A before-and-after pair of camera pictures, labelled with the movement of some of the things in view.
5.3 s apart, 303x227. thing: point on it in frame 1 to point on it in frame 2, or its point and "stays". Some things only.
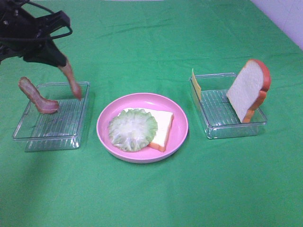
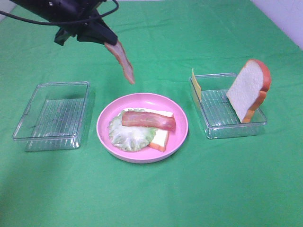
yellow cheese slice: [196, 82] stays
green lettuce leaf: [132, 130] stays
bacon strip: [43, 106] to [118, 49]
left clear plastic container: [59, 130] stays
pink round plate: [153, 101] stays
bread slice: [164, 120] stays
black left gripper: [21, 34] to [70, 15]
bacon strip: [77, 91] to [130, 118]
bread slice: [248, 91] stays
